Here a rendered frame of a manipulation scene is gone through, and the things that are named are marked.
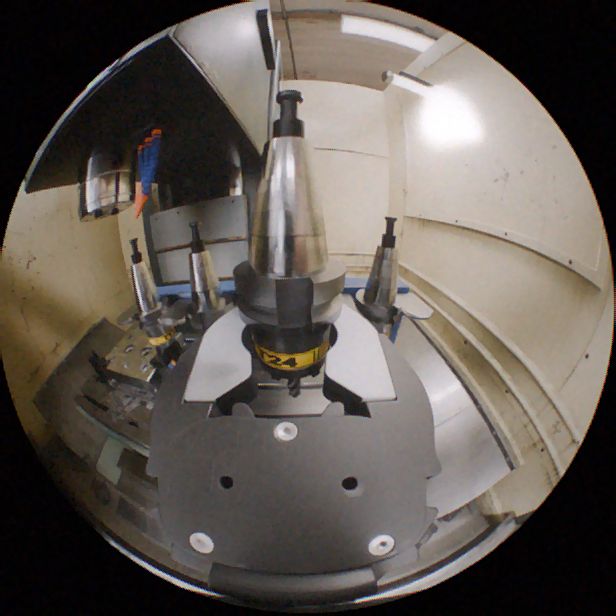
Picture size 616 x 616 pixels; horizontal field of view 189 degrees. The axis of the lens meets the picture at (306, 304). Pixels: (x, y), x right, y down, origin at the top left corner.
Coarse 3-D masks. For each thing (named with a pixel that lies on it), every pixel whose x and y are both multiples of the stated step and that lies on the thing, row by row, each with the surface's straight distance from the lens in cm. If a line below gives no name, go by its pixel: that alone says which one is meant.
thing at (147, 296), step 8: (136, 264) 29; (144, 264) 29; (136, 272) 29; (144, 272) 29; (136, 280) 29; (144, 280) 29; (152, 280) 30; (136, 288) 30; (144, 288) 29; (152, 288) 30; (136, 296) 30; (144, 296) 29; (152, 296) 30; (160, 296) 31; (136, 304) 31; (144, 304) 30; (152, 304) 30
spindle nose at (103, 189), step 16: (96, 160) 49; (112, 160) 49; (128, 160) 50; (80, 176) 52; (96, 176) 48; (112, 176) 47; (128, 176) 49; (80, 192) 51; (96, 192) 47; (112, 192) 46; (128, 192) 48; (80, 208) 50; (96, 208) 46; (112, 208) 50; (128, 208) 57
